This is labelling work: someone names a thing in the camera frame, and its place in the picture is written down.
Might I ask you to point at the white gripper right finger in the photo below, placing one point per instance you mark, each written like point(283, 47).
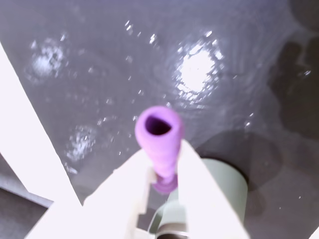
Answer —
point(199, 199)

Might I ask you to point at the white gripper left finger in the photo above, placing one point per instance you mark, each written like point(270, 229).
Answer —
point(107, 211)

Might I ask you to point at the purple pen grip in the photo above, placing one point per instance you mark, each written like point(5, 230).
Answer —
point(159, 152)

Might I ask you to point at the pale green cup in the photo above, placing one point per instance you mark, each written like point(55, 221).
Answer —
point(224, 181)

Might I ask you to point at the dark grey table mat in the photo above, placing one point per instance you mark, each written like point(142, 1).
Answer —
point(104, 74)

